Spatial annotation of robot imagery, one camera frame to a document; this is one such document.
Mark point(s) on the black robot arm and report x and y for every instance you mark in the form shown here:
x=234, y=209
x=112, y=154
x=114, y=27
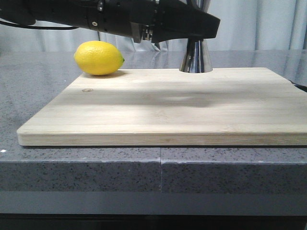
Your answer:
x=28, y=12

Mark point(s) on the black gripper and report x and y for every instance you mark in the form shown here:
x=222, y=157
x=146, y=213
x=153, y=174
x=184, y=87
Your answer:
x=152, y=21

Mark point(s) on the grey curtain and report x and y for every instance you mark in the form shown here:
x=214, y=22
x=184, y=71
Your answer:
x=245, y=25

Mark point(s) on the steel double jigger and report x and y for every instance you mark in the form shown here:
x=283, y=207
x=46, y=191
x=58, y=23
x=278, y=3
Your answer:
x=196, y=58

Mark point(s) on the yellow lemon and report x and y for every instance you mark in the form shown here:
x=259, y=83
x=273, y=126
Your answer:
x=98, y=58

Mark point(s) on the wooden cutting board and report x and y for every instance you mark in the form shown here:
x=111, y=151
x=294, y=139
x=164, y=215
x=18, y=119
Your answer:
x=147, y=107

